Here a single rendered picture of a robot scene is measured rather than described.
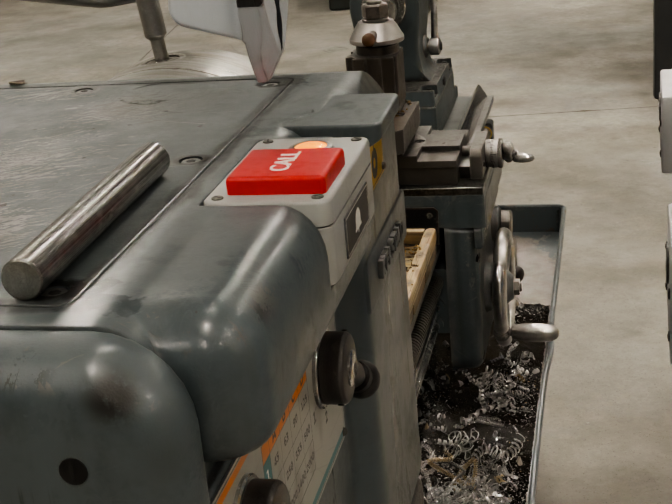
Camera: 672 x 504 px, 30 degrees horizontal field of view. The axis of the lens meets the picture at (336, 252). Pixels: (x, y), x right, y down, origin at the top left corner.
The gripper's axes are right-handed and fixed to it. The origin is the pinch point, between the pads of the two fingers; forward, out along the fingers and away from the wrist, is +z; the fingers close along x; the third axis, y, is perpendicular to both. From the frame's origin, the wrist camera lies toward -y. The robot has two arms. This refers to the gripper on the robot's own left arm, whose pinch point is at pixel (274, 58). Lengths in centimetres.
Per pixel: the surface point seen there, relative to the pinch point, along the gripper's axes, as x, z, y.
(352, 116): -14.6, 7.4, -1.1
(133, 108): -18.9, 7.4, 16.9
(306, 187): 3.0, 6.9, -1.9
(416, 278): -70, 42, 5
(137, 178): 4.0, 5.9, 7.9
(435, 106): -152, 42, 13
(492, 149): -106, 37, -2
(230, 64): -45.6, 10.1, 17.2
